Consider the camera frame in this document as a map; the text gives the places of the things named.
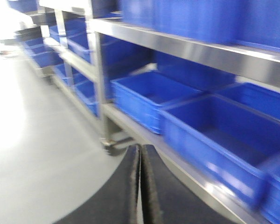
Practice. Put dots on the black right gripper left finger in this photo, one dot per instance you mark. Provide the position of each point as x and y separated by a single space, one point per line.
116 201

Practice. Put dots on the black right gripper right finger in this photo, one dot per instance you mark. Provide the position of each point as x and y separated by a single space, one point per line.
166 200

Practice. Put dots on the steel rack with bins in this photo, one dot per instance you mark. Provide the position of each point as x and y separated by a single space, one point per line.
197 79

